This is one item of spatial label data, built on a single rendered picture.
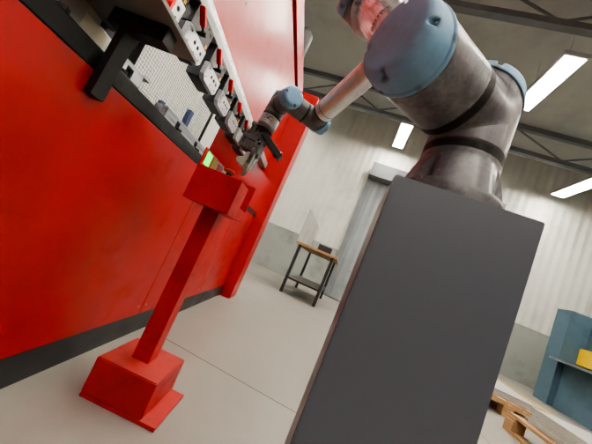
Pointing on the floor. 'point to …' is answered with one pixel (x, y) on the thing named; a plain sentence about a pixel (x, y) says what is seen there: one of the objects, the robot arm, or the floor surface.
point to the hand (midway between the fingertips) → (245, 173)
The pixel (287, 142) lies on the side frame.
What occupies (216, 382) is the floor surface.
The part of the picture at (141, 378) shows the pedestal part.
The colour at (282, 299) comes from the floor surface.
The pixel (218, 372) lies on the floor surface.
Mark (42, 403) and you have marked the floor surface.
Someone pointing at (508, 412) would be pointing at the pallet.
